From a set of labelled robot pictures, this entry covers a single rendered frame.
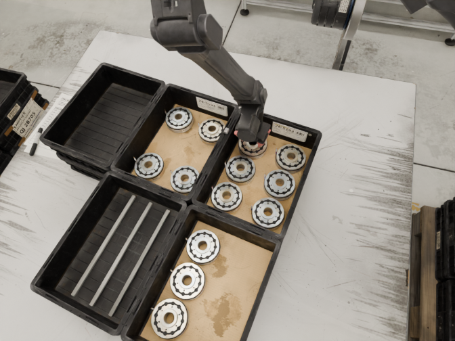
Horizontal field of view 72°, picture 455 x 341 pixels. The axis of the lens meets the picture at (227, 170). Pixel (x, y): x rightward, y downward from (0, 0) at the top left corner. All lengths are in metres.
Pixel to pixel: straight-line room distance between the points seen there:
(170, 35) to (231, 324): 0.76
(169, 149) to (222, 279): 0.50
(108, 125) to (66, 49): 1.88
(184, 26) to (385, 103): 1.14
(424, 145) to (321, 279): 1.49
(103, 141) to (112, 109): 0.15
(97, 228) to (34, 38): 2.50
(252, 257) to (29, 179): 0.97
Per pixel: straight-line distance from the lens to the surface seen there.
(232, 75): 0.74
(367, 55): 2.81
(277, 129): 1.14
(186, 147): 1.17
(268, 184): 1.05
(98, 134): 1.32
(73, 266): 1.14
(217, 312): 0.99
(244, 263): 1.00
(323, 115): 1.43
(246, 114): 0.91
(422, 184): 2.27
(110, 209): 1.14
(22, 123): 2.13
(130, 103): 1.36
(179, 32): 0.57
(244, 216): 1.04
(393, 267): 1.24
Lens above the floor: 1.81
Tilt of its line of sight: 63 degrees down
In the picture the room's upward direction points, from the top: 7 degrees counter-clockwise
